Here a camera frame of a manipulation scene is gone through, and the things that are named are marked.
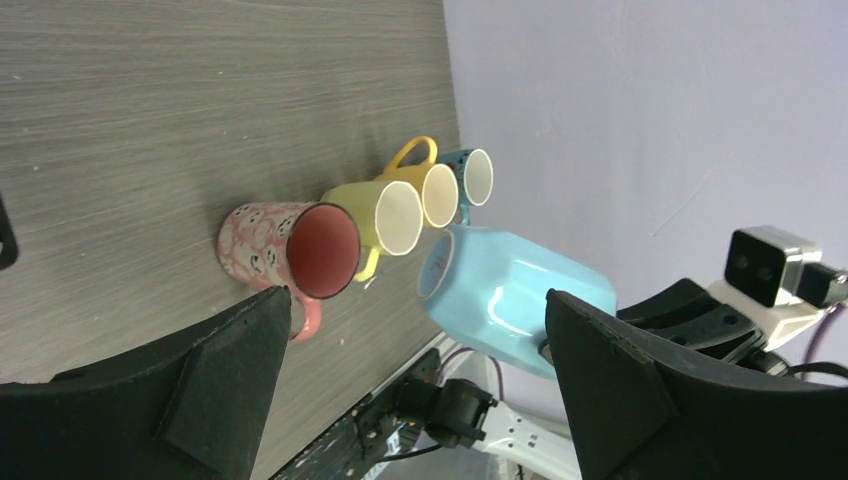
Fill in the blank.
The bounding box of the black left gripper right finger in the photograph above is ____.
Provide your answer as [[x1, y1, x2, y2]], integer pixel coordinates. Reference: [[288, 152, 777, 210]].
[[545, 290, 847, 479]]

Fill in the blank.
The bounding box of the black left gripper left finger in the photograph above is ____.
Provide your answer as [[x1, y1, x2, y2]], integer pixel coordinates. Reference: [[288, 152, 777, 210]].
[[1, 287, 291, 479]]

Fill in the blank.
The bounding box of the black wire dish rack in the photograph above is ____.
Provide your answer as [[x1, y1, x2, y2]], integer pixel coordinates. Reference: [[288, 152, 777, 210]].
[[0, 201, 20, 270]]

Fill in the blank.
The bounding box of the light blue cup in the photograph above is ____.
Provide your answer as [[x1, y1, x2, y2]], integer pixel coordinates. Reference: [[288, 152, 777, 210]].
[[416, 224, 617, 379]]

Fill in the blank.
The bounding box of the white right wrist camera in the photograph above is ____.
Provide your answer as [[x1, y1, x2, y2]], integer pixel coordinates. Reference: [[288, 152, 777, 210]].
[[707, 225, 847, 352]]

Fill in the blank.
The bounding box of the yellow mug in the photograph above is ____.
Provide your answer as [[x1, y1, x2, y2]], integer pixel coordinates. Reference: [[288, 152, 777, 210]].
[[375, 135, 459, 228]]

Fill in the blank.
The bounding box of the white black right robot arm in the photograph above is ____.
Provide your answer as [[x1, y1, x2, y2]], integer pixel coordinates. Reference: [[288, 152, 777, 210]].
[[394, 279, 773, 479]]

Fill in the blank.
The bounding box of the light green mug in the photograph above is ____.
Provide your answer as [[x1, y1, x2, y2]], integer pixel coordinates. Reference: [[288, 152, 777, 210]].
[[321, 180, 423, 282]]

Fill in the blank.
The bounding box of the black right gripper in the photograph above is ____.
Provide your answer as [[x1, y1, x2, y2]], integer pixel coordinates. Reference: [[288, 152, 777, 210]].
[[617, 278, 766, 358]]

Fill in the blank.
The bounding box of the large pink mug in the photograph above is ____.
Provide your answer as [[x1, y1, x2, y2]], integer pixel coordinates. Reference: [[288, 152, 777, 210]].
[[216, 202, 361, 341]]

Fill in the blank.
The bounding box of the blue floral mug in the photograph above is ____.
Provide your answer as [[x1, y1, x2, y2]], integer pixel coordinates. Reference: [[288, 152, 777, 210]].
[[436, 148, 494, 225]]

